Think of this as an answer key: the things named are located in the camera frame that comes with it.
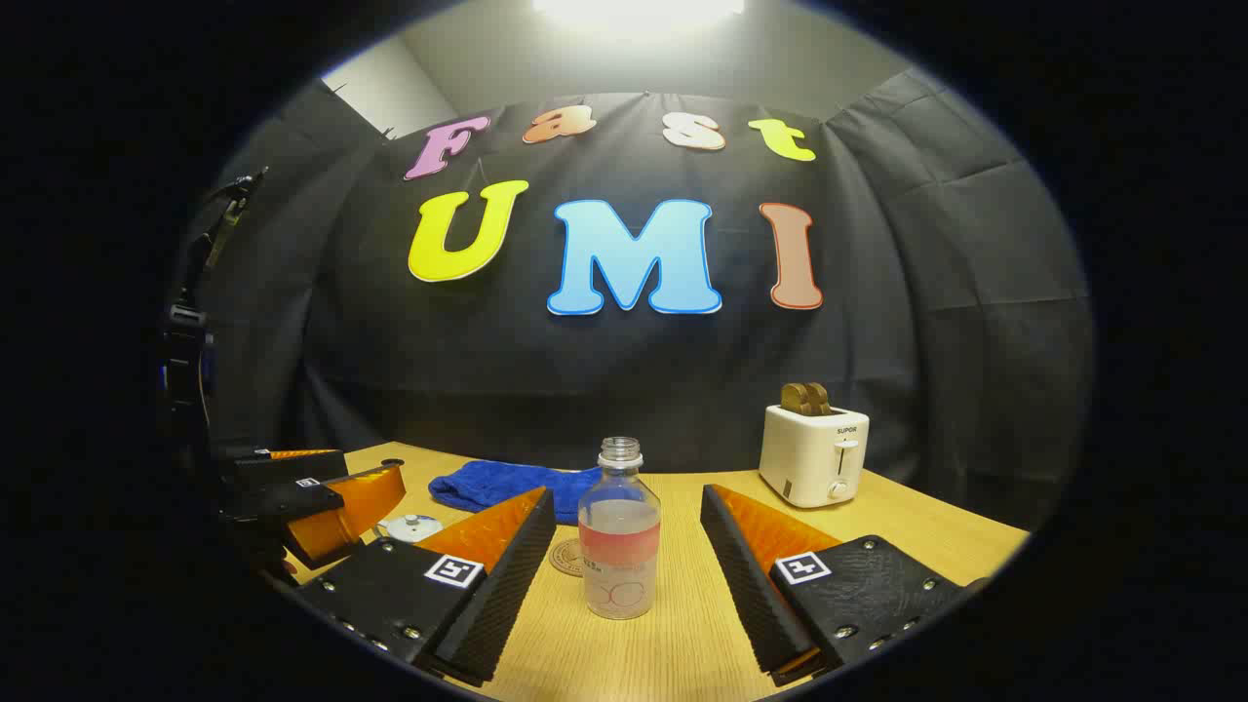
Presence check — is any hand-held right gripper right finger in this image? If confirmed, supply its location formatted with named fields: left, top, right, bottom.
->
left=700, top=484, right=986, bottom=688

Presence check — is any black backdrop cloth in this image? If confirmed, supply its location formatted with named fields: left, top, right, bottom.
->
left=190, top=68, right=1095, bottom=532

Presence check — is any blue towel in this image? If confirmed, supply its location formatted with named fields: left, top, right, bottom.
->
left=429, top=461, right=604, bottom=526

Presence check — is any white toaster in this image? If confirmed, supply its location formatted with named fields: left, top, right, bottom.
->
left=759, top=403, right=871, bottom=509

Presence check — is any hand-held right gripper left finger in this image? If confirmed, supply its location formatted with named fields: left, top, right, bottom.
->
left=292, top=486, right=557, bottom=688

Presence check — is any ceiling light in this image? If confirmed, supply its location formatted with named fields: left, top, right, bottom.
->
left=531, top=0, right=747, bottom=35

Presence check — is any clear plastic water bottle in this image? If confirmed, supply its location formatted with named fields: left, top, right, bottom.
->
left=578, top=437, right=662, bottom=621

